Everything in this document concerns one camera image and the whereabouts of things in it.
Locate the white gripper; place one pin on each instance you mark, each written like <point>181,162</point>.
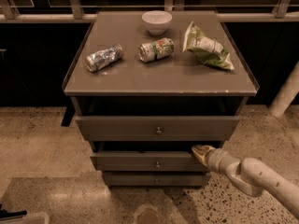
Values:
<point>215,160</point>

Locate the grey drawer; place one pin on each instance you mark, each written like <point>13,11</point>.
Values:
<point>146,156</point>
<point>157,179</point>
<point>157,128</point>

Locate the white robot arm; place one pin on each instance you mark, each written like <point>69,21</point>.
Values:
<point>250,176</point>

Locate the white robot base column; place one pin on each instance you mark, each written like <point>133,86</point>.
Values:
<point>286,94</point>

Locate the grey drawer cabinet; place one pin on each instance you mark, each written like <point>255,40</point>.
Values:
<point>174,86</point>

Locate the grey bottom drawer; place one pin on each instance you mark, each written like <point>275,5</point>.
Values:
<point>157,179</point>

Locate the grey top drawer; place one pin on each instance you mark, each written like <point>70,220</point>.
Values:
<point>157,128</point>

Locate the green chip bag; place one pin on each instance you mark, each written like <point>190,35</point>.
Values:
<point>206,50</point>

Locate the silver green orange can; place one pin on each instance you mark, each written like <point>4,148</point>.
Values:
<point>154,51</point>

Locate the white bowl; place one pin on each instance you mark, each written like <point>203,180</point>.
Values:
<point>157,21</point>

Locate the crushed silver blue can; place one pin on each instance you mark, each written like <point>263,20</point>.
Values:
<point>102,58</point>

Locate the metal window railing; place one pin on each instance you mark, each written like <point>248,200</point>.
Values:
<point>86,10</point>

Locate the black object bottom left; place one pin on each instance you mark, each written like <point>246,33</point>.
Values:
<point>22,217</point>

